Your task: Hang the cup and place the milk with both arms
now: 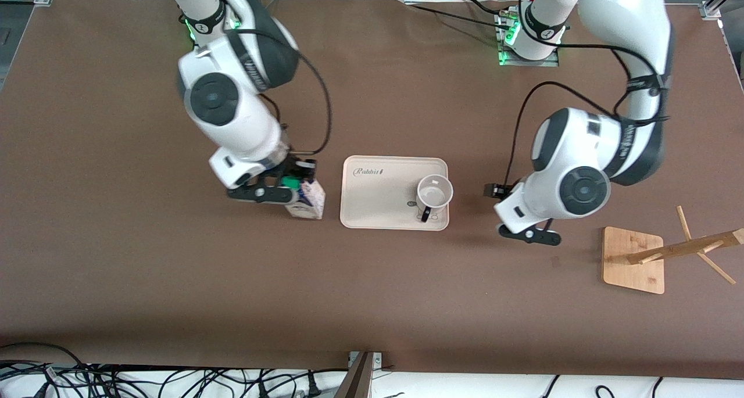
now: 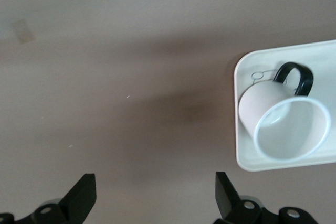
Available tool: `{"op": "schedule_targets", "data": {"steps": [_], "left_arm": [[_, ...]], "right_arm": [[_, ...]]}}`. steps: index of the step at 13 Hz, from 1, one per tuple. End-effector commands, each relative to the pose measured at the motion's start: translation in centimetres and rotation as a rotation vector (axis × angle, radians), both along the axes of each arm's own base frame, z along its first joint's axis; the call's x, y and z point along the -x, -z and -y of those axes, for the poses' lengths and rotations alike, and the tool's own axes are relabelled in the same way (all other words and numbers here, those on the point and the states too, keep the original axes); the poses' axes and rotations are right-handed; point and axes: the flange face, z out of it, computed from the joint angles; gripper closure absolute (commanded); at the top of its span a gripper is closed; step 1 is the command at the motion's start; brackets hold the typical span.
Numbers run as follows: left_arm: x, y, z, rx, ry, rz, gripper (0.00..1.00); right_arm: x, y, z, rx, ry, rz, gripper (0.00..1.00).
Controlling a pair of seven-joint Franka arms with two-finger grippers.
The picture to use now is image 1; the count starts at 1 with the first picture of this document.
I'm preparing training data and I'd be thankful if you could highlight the blue white milk carton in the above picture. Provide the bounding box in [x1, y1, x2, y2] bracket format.
[283, 176, 326, 220]

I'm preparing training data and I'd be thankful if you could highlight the white mug black handle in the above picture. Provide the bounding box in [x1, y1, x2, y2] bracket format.
[416, 174, 454, 223]

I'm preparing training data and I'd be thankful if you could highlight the wooden cup rack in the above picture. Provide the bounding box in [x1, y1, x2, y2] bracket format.
[602, 206, 744, 295]

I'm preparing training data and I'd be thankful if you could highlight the beige rabbit print tray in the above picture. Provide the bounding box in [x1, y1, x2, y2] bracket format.
[340, 156, 450, 231]

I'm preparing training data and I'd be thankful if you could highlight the aluminium profile beam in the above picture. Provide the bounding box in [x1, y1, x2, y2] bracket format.
[334, 353, 374, 398]

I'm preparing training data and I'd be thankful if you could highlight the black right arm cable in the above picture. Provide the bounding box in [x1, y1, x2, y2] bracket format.
[230, 29, 333, 156]

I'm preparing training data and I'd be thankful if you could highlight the long black table cable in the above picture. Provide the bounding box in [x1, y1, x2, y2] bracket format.
[404, 2, 512, 31]

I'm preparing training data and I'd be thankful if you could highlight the short black table cable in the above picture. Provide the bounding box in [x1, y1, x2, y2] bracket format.
[462, 0, 505, 15]

